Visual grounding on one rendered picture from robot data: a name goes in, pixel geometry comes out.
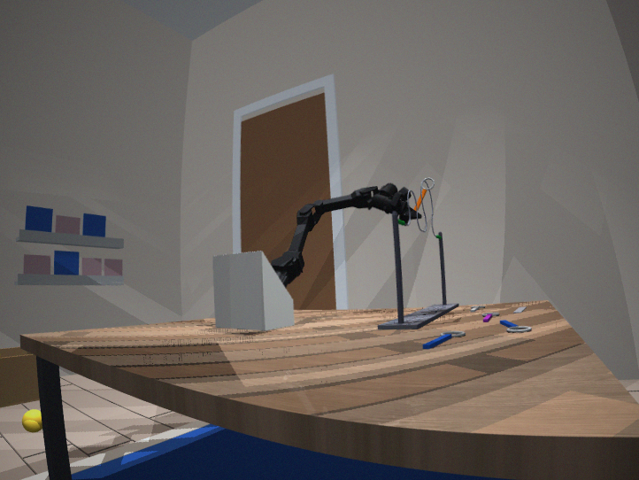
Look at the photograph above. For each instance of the grey ring with blue handle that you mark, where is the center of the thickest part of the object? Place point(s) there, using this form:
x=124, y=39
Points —
x=444, y=337
x=512, y=327

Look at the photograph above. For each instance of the purple handle with grey loop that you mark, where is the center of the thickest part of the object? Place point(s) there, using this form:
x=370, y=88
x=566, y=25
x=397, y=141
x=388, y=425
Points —
x=488, y=316

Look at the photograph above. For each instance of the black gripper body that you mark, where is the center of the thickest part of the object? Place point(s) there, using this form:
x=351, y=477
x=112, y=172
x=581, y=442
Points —
x=393, y=204

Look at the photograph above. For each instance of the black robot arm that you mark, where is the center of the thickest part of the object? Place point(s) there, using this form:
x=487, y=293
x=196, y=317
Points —
x=290, y=265

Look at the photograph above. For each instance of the orange handle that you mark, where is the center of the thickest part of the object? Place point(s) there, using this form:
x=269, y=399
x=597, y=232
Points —
x=424, y=193

